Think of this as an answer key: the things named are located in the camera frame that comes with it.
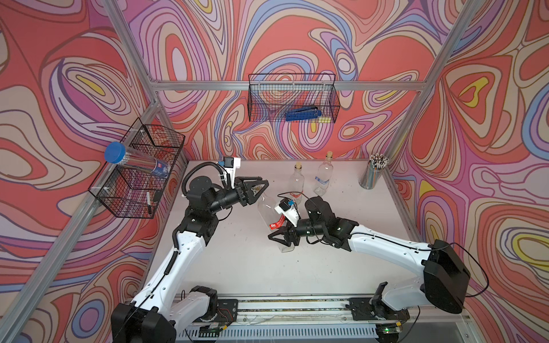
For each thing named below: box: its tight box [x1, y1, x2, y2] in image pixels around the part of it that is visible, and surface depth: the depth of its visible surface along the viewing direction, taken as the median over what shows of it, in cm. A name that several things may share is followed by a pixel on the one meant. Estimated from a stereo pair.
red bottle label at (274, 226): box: [268, 213, 286, 230], surface depth 68 cm
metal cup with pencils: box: [358, 152, 389, 191], surface depth 100 cm
